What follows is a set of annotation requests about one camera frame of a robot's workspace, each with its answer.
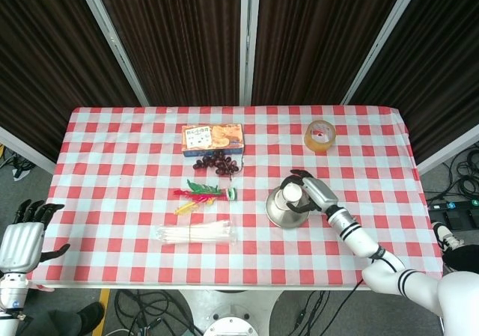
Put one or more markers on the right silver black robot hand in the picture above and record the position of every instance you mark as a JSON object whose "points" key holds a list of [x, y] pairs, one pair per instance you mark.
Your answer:
{"points": [[320, 195]]}

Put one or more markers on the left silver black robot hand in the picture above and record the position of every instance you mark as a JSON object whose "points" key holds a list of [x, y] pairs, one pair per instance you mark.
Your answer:
{"points": [[20, 246]]}

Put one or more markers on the white paper cup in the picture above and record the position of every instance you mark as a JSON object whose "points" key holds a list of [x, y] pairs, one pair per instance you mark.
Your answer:
{"points": [[292, 194]]}

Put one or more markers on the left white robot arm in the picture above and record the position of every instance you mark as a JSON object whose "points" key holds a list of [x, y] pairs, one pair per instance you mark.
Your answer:
{"points": [[11, 295]]}

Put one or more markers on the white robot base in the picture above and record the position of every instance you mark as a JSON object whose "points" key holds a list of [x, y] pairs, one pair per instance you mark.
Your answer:
{"points": [[232, 321]]}

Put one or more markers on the round metal plate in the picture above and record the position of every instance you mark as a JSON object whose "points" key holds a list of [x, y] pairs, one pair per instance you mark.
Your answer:
{"points": [[284, 218]]}

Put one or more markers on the clear packing tape roll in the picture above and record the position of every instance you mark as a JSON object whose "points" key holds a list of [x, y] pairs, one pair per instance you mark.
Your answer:
{"points": [[318, 144]]}

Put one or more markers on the yellow floor tape strip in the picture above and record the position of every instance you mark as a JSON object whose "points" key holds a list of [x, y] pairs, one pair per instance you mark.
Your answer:
{"points": [[103, 296]]}

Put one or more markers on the black shoe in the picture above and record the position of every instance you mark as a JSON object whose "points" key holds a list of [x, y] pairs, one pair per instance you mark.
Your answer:
{"points": [[91, 315]]}

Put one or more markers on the dark red grape bunch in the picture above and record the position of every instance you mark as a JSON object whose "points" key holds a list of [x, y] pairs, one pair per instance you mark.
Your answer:
{"points": [[217, 164]]}

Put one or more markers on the orange blue cookie box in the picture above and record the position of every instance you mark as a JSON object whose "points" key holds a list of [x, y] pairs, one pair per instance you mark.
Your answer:
{"points": [[213, 137]]}

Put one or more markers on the colourful feather shuttlecock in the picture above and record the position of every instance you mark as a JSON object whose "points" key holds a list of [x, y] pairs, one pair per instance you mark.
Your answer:
{"points": [[198, 194]]}

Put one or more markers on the bundle of wrapped white straws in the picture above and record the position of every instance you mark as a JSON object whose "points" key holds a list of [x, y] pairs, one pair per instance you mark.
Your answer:
{"points": [[194, 233]]}

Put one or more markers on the white black sneaker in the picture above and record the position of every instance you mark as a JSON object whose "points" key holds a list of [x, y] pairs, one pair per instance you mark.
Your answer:
{"points": [[447, 236]]}

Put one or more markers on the red white checkered tablecloth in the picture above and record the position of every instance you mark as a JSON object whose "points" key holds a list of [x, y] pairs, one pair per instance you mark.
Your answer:
{"points": [[123, 156]]}

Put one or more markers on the dark brown ribbed partition panel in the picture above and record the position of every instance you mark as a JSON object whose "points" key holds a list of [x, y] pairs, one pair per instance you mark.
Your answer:
{"points": [[45, 63], [441, 63], [318, 40], [179, 40]]}

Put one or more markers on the grey metal partition rail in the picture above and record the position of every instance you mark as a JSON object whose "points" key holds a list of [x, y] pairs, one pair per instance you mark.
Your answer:
{"points": [[449, 149], [26, 147]]}

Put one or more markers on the grey metal partition post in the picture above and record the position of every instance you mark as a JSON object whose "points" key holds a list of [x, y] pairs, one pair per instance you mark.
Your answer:
{"points": [[112, 40], [249, 40], [381, 40]]}

